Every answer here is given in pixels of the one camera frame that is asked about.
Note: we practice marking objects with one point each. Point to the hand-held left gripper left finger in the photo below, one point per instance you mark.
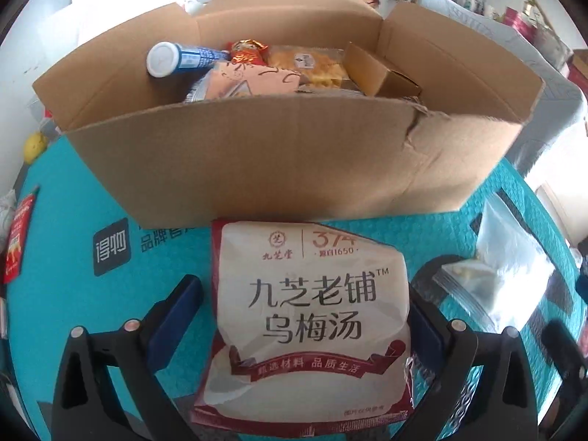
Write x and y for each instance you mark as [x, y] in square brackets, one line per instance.
[177, 324]

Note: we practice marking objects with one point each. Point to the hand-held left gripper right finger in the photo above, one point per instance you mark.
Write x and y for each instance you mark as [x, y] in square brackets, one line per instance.
[427, 330]

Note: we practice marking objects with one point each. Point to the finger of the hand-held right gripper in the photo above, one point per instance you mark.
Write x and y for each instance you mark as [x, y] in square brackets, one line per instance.
[567, 367]

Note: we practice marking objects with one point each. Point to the white drink mix pouch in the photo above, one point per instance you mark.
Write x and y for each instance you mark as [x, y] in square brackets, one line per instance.
[308, 321]

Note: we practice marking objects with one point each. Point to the cardboard box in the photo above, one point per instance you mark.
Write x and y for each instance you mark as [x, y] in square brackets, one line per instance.
[275, 161]

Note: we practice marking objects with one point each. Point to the red triangle snack packet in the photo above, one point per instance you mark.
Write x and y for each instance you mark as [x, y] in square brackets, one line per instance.
[257, 80]

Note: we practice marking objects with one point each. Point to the blue tablet tube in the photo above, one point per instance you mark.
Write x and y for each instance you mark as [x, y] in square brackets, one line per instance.
[183, 57]

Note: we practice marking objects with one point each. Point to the red candy wrapper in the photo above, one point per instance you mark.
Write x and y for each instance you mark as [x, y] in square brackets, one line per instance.
[248, 53]

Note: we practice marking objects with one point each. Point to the waffle packet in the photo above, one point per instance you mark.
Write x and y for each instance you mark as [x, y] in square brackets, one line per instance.
[317, 66]

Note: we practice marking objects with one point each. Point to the clear zip bag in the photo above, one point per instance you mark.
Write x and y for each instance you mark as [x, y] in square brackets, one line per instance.
[500, 257]

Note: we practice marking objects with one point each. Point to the teal bubble mat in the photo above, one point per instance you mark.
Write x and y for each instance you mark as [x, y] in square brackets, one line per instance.
[69, 202]

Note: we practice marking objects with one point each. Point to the red sachet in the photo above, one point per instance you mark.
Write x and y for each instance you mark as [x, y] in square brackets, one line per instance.
[20, 234]

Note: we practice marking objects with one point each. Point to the crumpled white tissue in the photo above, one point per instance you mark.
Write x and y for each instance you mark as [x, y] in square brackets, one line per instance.
[7, 211]

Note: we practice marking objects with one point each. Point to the yellow lemon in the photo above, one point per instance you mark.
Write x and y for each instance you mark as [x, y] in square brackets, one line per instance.
[36, 148]

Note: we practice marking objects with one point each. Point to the grey covered chair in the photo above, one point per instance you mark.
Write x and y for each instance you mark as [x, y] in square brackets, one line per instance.
[551, 115]

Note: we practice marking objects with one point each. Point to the red gift box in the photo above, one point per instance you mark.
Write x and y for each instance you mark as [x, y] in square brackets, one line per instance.
[514, 20]

